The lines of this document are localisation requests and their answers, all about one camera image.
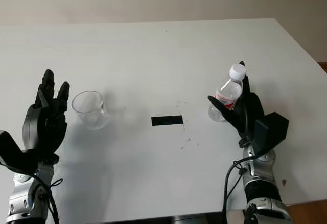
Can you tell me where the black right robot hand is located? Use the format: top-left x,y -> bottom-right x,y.
207,60 -> 266,144

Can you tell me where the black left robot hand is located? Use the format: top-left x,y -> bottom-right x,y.
21,69 -> 71,156

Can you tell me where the clear water bottle red label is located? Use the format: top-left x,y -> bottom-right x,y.
208,64 -> 248,123

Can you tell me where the clear plastic cup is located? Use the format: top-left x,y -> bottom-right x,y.
71,89 -> 110,130

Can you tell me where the black tape strip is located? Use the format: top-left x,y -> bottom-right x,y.
151,115 -> 183,127

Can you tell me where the dark robot torso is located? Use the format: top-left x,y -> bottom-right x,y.
171,215 -> 208,224

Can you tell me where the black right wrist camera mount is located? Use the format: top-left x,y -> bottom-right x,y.
251,111 -> 290,156

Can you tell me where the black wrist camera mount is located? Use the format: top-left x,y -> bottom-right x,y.
251,111 -> 290,156
0,130 -> 59,177

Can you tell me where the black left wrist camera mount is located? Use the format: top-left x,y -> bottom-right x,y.
0,130 -> 59,177

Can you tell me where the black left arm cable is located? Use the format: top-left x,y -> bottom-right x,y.
33,175 -> 63,224

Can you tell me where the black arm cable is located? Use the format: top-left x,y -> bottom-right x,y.
221,157 -> 254,224
33,175 -> 63,224

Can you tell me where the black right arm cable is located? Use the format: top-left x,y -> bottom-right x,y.
221,157 -> 254,224

